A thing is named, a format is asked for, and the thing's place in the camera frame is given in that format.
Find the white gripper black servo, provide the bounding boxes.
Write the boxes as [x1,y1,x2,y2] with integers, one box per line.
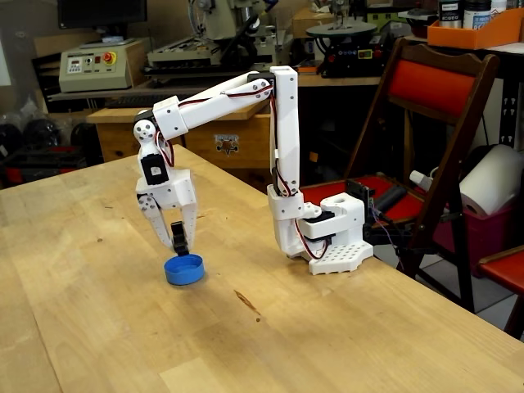
[135,167,198,253]

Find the black wooden bird toy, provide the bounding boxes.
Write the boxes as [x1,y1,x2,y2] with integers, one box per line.
[169,220,189,257]

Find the beige control box red button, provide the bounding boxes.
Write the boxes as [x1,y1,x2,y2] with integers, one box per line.
[58,38,148,93]

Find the cardboard box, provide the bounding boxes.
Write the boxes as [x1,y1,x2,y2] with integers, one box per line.
[291,7,335,38]

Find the orange tray box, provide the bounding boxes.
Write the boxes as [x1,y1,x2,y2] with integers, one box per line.
[427,7,524,51]

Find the blue plastic lid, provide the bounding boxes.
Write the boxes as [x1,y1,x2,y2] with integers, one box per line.
[164,253,206,287]

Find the skull sticker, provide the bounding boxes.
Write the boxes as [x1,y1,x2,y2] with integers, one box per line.
[213,133,241,157]

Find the wooden workbench cabinet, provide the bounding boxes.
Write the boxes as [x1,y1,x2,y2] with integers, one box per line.
[86,97,296,193]

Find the black round spool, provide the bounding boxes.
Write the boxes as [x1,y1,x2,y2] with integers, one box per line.
[23,118,62,148]
[0,122,24,155]
[70,121,97,149]

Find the black keyboard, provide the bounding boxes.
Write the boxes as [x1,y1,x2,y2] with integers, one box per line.
[105,93,193,110]

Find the black and red crate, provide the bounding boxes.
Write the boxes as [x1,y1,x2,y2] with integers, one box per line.
[0,145,89,187]

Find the black controller board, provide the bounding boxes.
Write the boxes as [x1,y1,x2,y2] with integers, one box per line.
[346,178,376,208]

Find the grey milling machine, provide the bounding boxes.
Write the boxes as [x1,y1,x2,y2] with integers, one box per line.
[142,0,300,89]

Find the black cylinder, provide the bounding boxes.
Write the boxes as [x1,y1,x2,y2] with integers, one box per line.
[374,183,407,212]

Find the black computer monitor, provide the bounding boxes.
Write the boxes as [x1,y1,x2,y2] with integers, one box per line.
[56,0,148,30]

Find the white board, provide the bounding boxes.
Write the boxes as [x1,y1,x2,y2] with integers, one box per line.
[0,40,11,87]

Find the wooden bench board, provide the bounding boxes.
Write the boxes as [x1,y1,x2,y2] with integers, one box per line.
[297,75,384,88]

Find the black scroll saw machine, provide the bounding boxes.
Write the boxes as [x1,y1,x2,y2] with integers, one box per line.
[305,20,395,79]

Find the white power plug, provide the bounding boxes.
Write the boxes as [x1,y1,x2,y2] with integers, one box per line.
[409,169,434,192]

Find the wooden folding chair red cushions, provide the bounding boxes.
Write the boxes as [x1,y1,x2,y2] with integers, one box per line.
[300,37,501,314]

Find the pink plastic bin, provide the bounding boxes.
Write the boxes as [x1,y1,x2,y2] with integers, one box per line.
[432,204,521,279]

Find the white paper towel roll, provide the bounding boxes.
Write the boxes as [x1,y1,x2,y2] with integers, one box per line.
[458,143,524,218]

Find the wooden chair red seat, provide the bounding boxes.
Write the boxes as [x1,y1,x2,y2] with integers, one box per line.
[477,245,524,341]

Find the black can grey label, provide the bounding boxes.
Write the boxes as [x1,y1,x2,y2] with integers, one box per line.
[438,0,463,29]

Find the white can blue label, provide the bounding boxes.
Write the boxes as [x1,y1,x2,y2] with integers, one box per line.
[463,0,492,30]

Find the purple and black wire bundle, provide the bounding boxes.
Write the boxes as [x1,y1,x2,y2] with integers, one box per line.
[364,204,407,271]

